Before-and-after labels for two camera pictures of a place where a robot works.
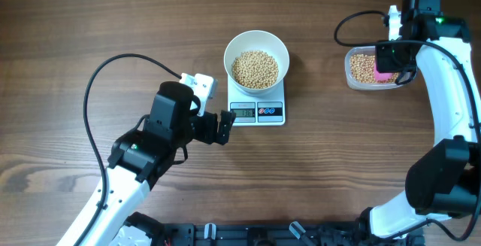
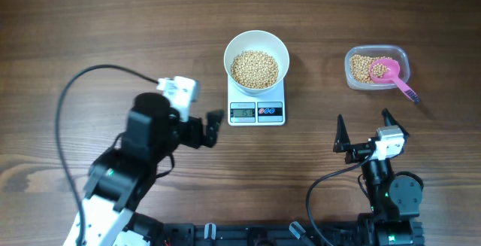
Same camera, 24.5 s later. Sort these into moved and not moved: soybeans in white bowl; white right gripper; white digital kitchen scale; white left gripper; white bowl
Moved: white left gripper; white right gripper
Not moved: white bowl; white digital kitchen scale; soybeans in white bowl
